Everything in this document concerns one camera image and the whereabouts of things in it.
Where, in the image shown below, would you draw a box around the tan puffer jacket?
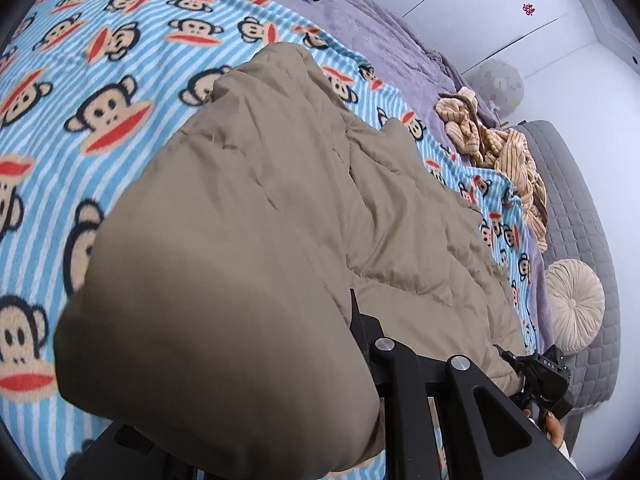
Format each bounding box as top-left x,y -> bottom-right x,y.
53,44 -> 524,479

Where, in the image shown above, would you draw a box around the purple bed sheet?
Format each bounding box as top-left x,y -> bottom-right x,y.
124,0 -> 557,356

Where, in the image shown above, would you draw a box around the person's right hand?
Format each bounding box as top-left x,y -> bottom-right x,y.
542,412 -> 570,458

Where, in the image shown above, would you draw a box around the grey quilted headboard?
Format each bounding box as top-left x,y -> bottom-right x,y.
516,120 -> 620,413

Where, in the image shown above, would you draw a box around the blue monkey print blanket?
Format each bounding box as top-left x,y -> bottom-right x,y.
0,0 -> 544,480

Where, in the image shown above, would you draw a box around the round beige pleated cushion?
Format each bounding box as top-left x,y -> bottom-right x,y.
546,259 -> 605,356

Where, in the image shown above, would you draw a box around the white wardrobe doors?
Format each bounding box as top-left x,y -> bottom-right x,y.
374,0 -> 596,77

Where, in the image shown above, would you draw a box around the beige striped fleece garment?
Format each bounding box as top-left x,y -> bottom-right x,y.
435,87 -> 548,252

